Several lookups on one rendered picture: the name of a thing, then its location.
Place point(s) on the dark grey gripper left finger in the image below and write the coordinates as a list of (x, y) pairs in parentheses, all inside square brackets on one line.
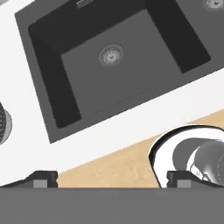
[(43, 178)]

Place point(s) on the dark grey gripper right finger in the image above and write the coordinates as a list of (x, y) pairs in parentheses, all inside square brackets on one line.
[(180, 178)]

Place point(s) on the grey round metal fitting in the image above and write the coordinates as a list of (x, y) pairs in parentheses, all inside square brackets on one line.
[(215, 4)]

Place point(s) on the grey metal colander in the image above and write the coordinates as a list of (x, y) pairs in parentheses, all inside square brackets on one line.
[(4, 124)]

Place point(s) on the grey sink faucet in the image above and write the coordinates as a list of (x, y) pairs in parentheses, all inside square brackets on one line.
[(83, 3)]

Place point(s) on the white and black round object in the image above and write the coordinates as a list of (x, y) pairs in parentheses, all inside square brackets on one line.
[(189, 151)]

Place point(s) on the dark grey kitchen sink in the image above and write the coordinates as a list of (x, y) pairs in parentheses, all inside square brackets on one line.
[(116, 58)]

